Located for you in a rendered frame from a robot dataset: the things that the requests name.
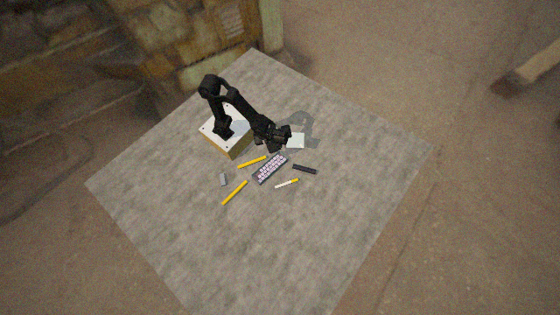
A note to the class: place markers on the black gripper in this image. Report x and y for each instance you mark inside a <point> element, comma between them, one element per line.
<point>286,128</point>

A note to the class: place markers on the keyboard with white letter keys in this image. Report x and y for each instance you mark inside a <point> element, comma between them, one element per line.
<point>269,167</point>

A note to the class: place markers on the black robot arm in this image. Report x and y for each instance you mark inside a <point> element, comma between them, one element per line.
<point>210,89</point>

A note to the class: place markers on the black cylinder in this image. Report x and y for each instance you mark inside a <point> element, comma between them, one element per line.
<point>303,169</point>

